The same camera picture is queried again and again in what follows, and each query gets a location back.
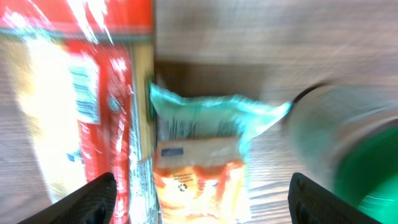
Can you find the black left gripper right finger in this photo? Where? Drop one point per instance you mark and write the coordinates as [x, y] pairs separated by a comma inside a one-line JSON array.
[[310, 203]]

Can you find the green lid white jar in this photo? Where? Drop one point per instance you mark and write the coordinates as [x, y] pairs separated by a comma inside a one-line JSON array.
[[347, 136]]

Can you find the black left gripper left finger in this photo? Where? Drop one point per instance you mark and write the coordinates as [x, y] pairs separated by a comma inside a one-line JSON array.
[[93, 203]]

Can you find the teal orange snack packet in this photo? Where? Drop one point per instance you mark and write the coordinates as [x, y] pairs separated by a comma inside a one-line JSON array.
[[200, 169]]

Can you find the long red orange spaghetti pack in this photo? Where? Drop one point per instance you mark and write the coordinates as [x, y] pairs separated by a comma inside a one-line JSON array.
[[82, 70]]

